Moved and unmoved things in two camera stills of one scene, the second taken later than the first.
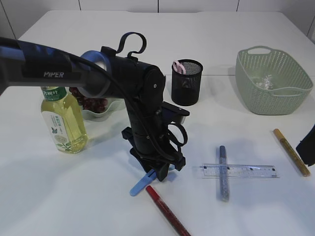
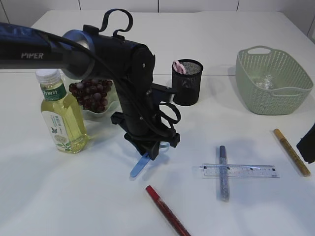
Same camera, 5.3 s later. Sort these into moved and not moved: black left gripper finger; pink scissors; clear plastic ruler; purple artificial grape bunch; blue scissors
Moved: black left gripper finger; blue scissors
Not moved: clear plastic ruler; purple artificial grape bunch; pink scissors
